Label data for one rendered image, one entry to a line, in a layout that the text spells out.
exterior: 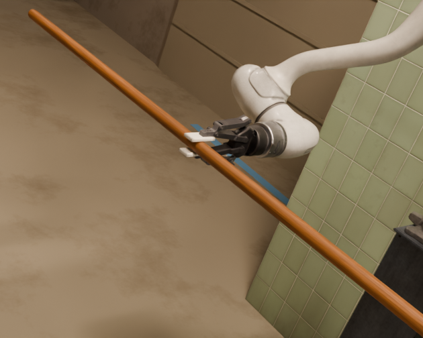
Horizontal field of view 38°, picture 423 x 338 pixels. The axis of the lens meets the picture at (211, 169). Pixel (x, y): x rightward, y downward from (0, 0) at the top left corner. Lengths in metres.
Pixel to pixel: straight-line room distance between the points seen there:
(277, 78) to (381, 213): 1.06
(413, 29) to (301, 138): 0.37
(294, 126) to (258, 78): 0.17
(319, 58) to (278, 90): 0.13
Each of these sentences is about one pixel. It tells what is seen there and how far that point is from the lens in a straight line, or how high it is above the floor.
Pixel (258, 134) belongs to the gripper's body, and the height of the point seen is 1.23.
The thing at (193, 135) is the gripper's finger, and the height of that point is 1.22.
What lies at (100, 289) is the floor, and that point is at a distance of 2.81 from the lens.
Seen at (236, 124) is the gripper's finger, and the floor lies 1.25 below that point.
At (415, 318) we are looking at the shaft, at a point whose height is 1.20.
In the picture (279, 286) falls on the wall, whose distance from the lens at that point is 2.92.
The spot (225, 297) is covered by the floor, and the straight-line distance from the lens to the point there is 3.04.
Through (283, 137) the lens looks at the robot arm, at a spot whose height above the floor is 1.22.
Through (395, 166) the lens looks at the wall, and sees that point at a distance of 2.49.
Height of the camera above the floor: 1.72
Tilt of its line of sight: 24 degrees down
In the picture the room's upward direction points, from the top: 21 degrees clockwise
